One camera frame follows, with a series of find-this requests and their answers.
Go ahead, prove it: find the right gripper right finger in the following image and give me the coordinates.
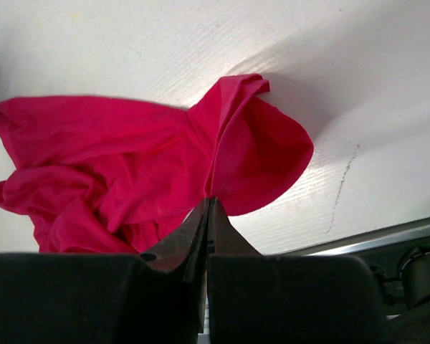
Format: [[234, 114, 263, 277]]
[[207, 197, 261, 257]]

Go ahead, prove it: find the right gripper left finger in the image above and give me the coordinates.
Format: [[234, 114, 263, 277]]
[[140, 198, 210, 283]]

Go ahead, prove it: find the bright red t-shirt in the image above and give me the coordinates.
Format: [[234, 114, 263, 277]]
[[0, 75, 313, 254]]

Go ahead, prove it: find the aluminium mounting rail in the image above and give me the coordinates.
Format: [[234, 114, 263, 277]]
[[289, 217, 430, 256]]

